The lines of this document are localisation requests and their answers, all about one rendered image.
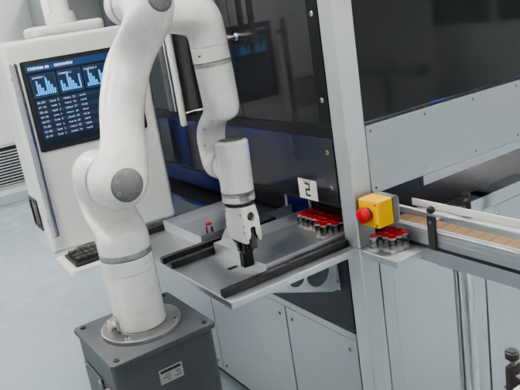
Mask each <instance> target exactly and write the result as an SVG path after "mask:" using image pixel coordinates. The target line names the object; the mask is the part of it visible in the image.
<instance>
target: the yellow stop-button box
mask: <svg viewBox="0 0 520 390"><path fill-rule="evenodd" d="M358 205H359V209H360V208H362V207H366V208H367V209H368V210H369V211H370V213H371V220H370V221H369V222H368V223H366V224H364V225H367V226H370V227H373V228H378V229H381V228H383V227H386V226H388V225H390V224H393V223H395V222H398V221H399V209H398V200H397V195H394V194H390V193H384V192H380V191H376V192H374V193H370V194H368V195H366V196H363V197H360V198H358Z"/></svg>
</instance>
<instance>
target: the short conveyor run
mask: <svg viewBox="0 0 520 390"><path fill-rule="evenodd" d="M461 196H462V197H463V198H464V200H462V201H461V203H462V207H455V206H451V205H447V204H440V203H436V202H432V201H428V200H421V199H417V198H412V205H416V206H419V207H417V208H415V207H409V206H406V205H401V204H399V211H400V212H402V213H405V214H402V215H400V219H399V221H398V222H395V223H393V224H390V225H388V228H389V227H392V226H393V227H396V228H401V229H402V230H408V231H409V241H410V244H413V245H418V246H420V247H424V248H426V250H427V255H426V256H424V257H421V258H420V259H422V260H426V261H428V262H432V263H436V264H438V265H442V266H446V267H448V268H451V269H456V270H458V271H461V272H466V273H468V274H471V275H475V276H478V277H481V278H483V279H488V280H491V281H493V282H498V283H501V284H503V285H507V286H510V287H513V288H516V289H520V229H519V228H520V220H518V219H514V218H510V217H503V216H499V215H496V214H489V213H485V212H480V211H476V210H471V202H470V201H469V200H467V199H468V198H469V197H470V193H469V192H467V191H464V192H463V193H462V194H461ZM424 207H426V208H424ZM438 210H440V211H438ZM441 211H443V212H441ZM445 212H447V213H445ZM448 213H451V214H448ZM455 214H458V215H455ZM459 215H461V216H459ZM473 218H475V219H473ZM476 219H479V220H476ZM480 220H482V221H480ZM487 221H490V222H493V223H490V222H487ZM494 223H497V224H494ZM501 224H503V225H501ZM505 225H507V226H505ZM508 226H511V227H508Z"/></svg>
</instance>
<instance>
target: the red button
mask: <svg viewBox="0 0 520 390"><path fill-rule="evenodd" d="M356 218H357V220H358V221H359V222H360V223H362V224H366V223H368V222H369V221H370V220H371V213H370V211H369V210H368V209H367V208H366V207H362V208H360V209H358V210H357V212H356Z"/></svg>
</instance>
